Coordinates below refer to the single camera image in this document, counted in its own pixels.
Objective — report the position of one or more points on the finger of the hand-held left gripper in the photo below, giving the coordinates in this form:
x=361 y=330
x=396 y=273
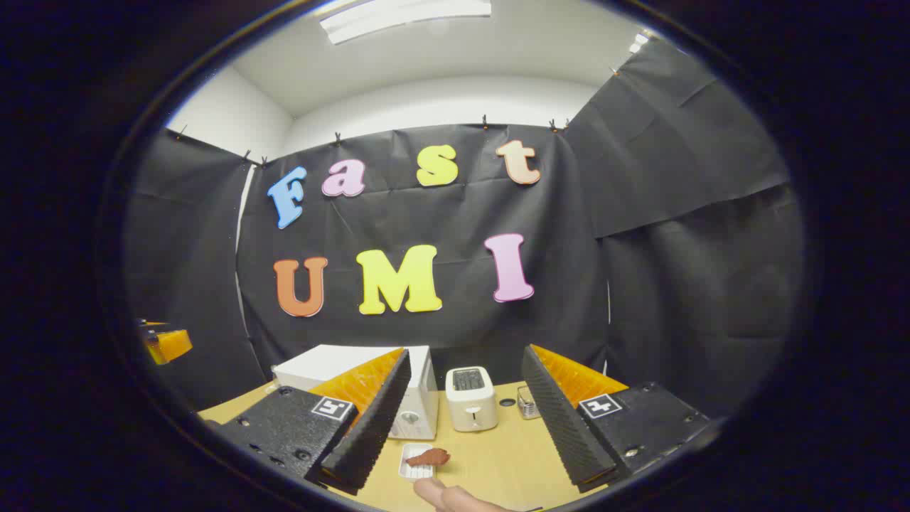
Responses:
x=170 y=345

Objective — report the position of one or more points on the cream toaster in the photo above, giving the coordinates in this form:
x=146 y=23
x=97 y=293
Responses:
x=470 y=409

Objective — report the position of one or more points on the red-brown meat piece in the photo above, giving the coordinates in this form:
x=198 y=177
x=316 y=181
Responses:
x=430 y=457

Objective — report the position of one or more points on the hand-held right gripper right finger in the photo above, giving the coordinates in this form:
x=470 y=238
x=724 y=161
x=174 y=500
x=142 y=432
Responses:
x=561 y=419

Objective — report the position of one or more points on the white ribbed plastic tray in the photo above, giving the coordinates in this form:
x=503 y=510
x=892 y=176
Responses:
x=412 y=473

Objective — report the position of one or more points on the white microwave oven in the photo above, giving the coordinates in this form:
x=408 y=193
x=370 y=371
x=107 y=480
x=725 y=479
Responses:
x=334 y=359

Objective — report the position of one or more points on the small ceiling light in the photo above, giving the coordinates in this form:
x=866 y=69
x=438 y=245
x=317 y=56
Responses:
x=638 y=44

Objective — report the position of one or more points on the long ceiling light panel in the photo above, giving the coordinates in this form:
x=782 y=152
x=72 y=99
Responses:
x=398 y=18

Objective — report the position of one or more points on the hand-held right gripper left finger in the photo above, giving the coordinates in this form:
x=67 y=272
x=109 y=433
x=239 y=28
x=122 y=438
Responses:
x=370 y=427

